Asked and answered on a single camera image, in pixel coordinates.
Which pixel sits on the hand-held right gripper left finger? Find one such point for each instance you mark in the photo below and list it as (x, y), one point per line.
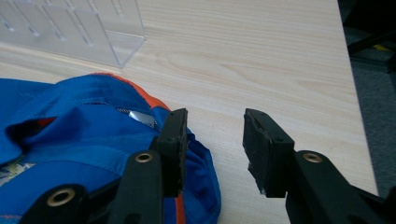
(172, 146)

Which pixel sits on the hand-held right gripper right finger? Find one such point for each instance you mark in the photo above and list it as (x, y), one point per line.
(267, 149)

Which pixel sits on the blue and orange backpack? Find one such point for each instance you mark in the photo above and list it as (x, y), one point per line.
(93, 137)

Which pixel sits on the black metal stand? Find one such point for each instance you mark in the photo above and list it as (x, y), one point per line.
(370, 40)

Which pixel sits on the clear acrylic rack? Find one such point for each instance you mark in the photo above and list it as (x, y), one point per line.
(68, 28)

